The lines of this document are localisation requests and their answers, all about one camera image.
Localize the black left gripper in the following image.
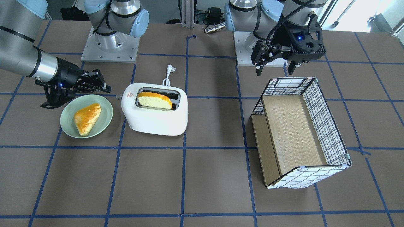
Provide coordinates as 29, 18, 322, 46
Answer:
251, 14, 326, 76

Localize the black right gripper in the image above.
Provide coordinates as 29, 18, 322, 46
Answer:
57, 58, 112, 93

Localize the white two-slot toaster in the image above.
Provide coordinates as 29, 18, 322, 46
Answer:
121, 83, 188, 136

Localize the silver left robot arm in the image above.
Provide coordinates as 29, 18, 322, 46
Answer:
224, 0, 326, 76

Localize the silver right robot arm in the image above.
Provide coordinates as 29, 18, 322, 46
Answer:
1, 0, 150, 95

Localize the bread slice in toaster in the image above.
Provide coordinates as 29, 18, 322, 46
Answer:
138, 92, 173, 109

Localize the triangular golden pastry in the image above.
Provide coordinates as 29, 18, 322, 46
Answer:
74, 103, 102, 137

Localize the light green plate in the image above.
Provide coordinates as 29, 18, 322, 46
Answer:
60, 95, 113, 138

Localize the silver cylindrical connector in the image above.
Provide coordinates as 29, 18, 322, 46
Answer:
203, 22, 226, 35

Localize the light wooden shelf board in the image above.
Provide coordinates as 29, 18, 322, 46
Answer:
251, 95, 327, 189

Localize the black power adapter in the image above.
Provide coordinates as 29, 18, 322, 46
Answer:
207, 7, 222, 24

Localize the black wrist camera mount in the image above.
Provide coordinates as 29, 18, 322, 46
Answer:
35, 78, 76, 109

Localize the white toaster power cable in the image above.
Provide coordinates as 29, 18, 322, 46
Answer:
162, 64, 176, 87

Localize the aluminium frame post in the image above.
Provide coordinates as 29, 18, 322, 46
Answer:
180, 0, 195, 29

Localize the wire basket with checked liner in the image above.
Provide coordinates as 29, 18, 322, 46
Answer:
251, 77, 352, 189

